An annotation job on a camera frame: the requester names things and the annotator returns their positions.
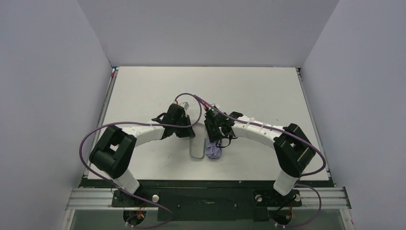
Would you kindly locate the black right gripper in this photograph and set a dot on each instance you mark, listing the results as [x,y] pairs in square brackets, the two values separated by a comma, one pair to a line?
[216,134]

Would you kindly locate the aluminium table edge rail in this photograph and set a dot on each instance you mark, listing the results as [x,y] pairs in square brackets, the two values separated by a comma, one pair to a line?
[87,143]

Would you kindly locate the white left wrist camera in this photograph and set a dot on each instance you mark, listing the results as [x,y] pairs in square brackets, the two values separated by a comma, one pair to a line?
[184,105]

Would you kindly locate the mint green umbrella case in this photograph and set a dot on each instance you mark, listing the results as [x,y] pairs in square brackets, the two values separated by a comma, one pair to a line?
[197,143]

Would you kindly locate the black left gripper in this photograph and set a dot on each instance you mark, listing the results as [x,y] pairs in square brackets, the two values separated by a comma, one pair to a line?
[185,129]

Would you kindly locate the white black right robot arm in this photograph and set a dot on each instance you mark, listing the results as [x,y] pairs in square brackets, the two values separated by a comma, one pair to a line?
[290,144]

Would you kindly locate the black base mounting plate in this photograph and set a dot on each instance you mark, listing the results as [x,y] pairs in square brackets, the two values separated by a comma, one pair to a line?
[216,200]

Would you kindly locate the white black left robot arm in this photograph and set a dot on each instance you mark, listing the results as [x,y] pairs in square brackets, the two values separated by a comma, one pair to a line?
[113,151]

